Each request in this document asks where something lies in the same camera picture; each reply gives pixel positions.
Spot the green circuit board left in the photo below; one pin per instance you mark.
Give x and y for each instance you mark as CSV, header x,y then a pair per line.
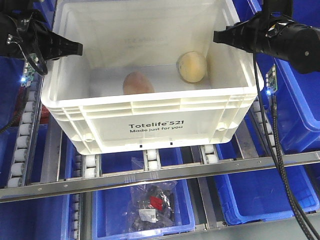
x,y
28,75

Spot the green circuit board right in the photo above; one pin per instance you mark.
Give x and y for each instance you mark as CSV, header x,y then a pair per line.
x,y
271,80

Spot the centre roller track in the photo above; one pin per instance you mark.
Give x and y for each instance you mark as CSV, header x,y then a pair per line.
x,y
151,159

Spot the metal shelf front rail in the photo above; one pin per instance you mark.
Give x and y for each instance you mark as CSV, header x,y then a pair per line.
x,y
104,181

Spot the blue storage bin right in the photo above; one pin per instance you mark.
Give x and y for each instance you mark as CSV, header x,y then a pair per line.
x,y
298,95

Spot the centre-right roller track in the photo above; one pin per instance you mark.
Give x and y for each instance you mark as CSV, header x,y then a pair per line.
x,y
208,154

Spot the white plastic Totelife tote box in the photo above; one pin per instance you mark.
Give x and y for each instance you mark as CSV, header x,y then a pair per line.
x,y
85,93

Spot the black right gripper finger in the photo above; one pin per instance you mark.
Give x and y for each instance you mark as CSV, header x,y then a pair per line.
x,y
241,35

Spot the right white roller track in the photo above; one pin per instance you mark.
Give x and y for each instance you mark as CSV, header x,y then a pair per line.
x,y
267,134

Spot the green circuit board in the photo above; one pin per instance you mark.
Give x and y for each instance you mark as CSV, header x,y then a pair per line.
x,y
28,75
271,80

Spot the blue bin lower centre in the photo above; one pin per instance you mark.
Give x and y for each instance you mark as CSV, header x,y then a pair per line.
x,y
109,210

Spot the blue bin lower right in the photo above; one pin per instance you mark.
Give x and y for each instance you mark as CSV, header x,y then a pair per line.
x,y
260,195

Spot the clear bag of parts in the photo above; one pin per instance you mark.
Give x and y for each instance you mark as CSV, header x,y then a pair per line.
x,y
152,206

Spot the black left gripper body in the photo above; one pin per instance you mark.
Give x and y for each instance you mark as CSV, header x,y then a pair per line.
x,y
24,29

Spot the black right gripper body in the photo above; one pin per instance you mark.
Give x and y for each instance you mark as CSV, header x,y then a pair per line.
x,y
288,40

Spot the yellow plush ball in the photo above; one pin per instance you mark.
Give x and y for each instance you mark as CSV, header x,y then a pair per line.
x,y
192,67

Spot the centre-left roller track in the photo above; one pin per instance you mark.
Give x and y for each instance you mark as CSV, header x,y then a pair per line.
x,y
91,166

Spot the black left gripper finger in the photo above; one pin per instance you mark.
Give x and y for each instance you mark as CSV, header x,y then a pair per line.
x,y
56,46

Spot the pink plush ball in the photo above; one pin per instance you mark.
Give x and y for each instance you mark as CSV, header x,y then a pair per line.
x,y
137,83

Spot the white roller track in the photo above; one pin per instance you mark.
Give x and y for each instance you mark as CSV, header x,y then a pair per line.
x,y
267,134
26,139

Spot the left white roller track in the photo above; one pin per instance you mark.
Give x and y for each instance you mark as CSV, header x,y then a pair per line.
x,y
26,139

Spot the lower left roller track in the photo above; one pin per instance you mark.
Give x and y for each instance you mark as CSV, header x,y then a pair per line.
x,y
76,199

